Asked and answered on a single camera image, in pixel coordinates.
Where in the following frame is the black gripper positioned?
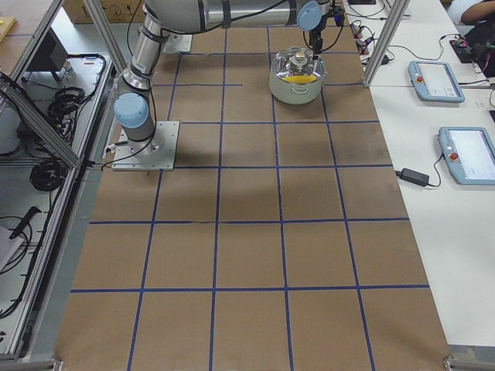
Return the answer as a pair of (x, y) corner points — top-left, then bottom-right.
(309, 0), (345, 60)

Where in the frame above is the glass pot lid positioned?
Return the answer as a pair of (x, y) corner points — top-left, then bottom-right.
(271, 46), (327, 83)

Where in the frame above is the yellow corn cob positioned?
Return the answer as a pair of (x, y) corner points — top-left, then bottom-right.
(283, 75), (318, 84)

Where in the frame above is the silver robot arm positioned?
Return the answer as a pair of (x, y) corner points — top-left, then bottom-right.
(114, 0), (344, 156)

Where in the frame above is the pale green steel pot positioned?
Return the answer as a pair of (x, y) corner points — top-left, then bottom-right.
(269, 71), (326, 105)

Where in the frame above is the upper blue teach pendant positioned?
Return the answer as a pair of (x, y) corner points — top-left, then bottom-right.
(408, 61), (465, 104)

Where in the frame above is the blue teach pendant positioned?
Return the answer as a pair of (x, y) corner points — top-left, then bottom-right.
(408, 61), (465, 104)
(439, 127), (494, 186)

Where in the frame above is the black power adapter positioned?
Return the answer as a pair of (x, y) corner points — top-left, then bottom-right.
(396, 168), (430, 187)

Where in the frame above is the lower blue teach pendant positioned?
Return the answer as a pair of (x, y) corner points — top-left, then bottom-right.
(439, 127), (494, 186)

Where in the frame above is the cardboard box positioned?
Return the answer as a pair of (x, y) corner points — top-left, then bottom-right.
(63, 0), (144, 24)

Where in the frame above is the aluminium frame post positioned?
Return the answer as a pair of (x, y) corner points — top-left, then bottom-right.
(362, 0), (409, 87)

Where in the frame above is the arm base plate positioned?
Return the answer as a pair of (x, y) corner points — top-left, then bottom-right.
(111, 121), (180, 171)
(162, 33), (193, 54)

